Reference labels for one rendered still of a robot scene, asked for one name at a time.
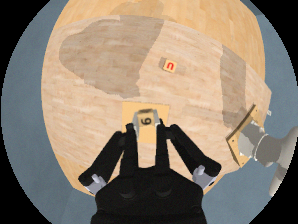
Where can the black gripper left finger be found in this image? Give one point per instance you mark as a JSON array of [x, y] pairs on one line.
[[100, 172]]

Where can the tan flat mat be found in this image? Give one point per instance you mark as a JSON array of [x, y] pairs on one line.
[[147, 135]]

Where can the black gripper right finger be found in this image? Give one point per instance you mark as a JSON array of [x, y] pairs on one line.
[[204, 169]]

